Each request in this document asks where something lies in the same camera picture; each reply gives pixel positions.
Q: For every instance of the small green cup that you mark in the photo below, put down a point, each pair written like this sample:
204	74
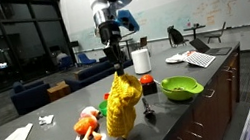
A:
103	108

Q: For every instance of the dark open laptop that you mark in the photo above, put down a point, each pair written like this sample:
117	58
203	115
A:
213	51

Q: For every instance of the round dark table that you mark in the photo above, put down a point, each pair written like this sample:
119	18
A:
194	28

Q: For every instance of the blue chair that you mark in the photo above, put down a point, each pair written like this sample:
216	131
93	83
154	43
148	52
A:
85	59

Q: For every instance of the black square block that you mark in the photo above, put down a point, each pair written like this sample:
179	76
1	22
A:
149	88

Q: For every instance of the yellow crochet cloth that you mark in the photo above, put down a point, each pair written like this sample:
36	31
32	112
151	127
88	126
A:
121	107

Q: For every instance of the black scoop spoon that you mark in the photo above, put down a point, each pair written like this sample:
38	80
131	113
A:
148	108

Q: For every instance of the black office chair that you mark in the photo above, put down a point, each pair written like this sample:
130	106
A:
177	36

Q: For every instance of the red tomato ball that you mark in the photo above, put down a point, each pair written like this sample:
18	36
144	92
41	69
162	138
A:
146	78

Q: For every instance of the small white crumpled paper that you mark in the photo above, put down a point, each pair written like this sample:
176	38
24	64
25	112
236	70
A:
46	119

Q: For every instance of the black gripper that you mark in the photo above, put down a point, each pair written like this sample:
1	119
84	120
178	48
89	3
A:
109	32

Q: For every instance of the small red measuring cup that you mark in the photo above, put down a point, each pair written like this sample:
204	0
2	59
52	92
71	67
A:
106	96

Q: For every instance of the dark blue armchair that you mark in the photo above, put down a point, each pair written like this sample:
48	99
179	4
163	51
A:
29	97

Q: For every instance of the wooden cube side table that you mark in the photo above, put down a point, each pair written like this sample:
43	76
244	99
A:
58	91

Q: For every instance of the dark wood cabinet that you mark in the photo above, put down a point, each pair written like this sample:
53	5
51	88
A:
205	108

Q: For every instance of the wall whiteboard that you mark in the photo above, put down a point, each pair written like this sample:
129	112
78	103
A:
190	12

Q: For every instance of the brown food bits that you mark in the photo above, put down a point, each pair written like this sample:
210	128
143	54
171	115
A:
178	88

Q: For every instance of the white plate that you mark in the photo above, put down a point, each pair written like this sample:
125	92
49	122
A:
174	59

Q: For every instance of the pink orange doll toy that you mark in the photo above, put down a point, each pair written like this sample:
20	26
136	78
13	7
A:
84	125

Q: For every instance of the grey chair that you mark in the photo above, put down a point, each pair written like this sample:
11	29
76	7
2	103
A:
217	35

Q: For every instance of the white paper towel roll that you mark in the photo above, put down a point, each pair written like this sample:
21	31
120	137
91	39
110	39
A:
141	62

